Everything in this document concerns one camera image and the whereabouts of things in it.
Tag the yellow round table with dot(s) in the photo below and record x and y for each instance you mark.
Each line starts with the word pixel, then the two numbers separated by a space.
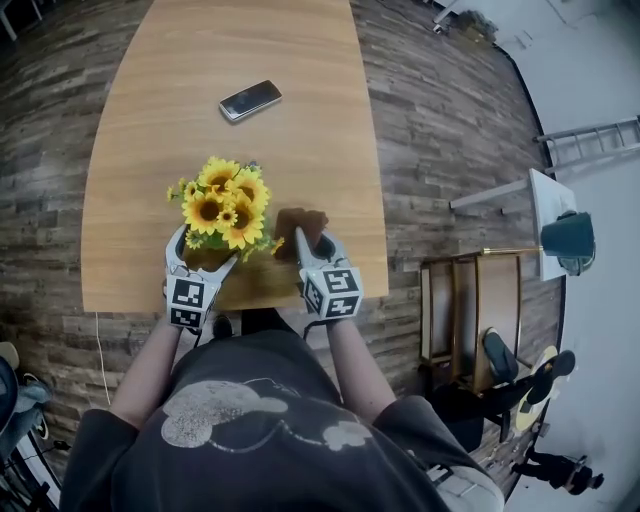
pixel 527 415

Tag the person's left forearm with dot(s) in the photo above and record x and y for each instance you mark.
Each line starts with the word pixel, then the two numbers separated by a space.
pixel 147 375

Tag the person's black shoe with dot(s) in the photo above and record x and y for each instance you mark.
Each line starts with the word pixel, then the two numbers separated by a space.
pixel 222 327

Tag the green and white round device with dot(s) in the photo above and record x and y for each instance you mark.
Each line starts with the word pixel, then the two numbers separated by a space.
pixel 575 265

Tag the black office chair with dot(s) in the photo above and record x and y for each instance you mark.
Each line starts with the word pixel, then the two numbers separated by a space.
pixel 500 360

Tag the wooden table with white legs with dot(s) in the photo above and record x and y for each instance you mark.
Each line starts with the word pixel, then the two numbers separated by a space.
pixel 225 50

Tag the beige round stool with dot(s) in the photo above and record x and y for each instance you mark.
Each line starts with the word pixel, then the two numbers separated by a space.
pixel 7 355

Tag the cardboard box with clutter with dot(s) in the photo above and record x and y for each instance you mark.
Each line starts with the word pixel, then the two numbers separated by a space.
pixel 475 27

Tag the sunflower bouquet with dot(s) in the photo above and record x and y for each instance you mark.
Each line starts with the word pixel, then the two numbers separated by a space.
pixel 220 205

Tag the brown cloth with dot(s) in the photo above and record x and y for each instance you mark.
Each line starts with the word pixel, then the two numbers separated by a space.
pixel 300 220

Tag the grey metal ladder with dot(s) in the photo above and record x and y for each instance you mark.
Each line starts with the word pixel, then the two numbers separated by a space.
pixel 575 131

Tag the person's right forearm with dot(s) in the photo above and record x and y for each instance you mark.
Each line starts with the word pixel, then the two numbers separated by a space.
pixel 357 365

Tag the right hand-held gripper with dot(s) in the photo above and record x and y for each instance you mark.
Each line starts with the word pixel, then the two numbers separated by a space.
pixel 340 282

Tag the black smartphone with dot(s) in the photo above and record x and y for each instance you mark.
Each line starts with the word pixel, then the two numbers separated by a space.
pixel 250 100

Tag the person's dark printed t-shirt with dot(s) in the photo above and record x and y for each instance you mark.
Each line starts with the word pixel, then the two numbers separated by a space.
pixel 250 450

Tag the grey waist pack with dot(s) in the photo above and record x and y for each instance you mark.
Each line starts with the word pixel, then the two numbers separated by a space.
pixel 467 487

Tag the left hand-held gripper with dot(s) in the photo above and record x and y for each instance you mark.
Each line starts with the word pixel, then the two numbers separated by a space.
pixel 187 295

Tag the white side table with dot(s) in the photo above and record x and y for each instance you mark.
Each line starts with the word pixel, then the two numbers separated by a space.
pixel 550 195

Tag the person's dark trouser leg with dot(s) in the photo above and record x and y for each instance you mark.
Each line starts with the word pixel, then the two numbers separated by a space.
pixel 270 320

